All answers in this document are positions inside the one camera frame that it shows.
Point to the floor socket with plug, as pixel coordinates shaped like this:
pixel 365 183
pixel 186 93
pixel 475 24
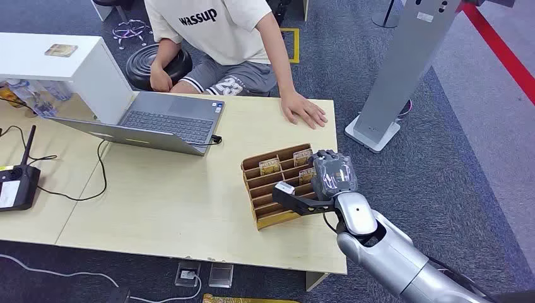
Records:
pixel 187 274

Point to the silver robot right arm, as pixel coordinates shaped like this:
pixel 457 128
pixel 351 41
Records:
pixel 393 255

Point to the black power strip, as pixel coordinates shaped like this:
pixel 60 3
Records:
pixel 115 296

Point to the grey open laptop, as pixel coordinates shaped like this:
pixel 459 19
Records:
pixel 175 117

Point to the clear plastic bags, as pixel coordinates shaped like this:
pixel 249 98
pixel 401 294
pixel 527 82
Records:
pixel 37 96

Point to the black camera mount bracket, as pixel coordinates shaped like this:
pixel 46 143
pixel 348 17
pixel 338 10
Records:
pixel 301 203

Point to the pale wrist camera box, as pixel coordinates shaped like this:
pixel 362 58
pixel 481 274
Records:
pixel 285 188

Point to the black round stool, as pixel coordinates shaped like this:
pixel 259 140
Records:
pixel 140 67

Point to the black round pole base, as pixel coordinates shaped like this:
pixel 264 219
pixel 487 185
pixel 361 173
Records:
pixel 384 19

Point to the patterned card on shelf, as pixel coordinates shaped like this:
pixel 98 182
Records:
pixel 61 50

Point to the person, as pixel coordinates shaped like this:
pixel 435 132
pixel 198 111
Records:
pixel 225 37

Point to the white box shelf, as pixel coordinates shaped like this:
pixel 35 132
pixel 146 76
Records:
pixel 100 79

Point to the yellow patterned box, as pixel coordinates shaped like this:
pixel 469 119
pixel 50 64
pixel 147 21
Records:
pixel 242 299

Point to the cardboard slotted card holder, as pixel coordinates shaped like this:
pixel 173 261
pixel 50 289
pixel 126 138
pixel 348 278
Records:
pixel 267 200

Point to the person's right hand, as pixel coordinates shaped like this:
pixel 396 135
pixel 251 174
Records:
pixel 161 80

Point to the white table leg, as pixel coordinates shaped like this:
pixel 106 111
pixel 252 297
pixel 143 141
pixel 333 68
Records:
pixel 315 281

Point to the black router with antenna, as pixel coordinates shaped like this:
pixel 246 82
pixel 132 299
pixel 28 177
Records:
pixel 16 188

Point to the chair base with casters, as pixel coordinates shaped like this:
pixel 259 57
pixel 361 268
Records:
pixel 131 30

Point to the metal floor socket cover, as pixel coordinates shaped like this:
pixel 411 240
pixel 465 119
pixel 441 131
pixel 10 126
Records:
pixel 220 275

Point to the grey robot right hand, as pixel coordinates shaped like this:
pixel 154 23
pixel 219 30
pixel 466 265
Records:
pixel 334 173

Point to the grey metal stand pillar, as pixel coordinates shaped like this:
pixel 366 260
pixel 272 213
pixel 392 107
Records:
pixel 401 71

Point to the person's left hand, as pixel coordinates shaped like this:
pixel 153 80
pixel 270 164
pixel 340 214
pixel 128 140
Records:
pixel 303 109

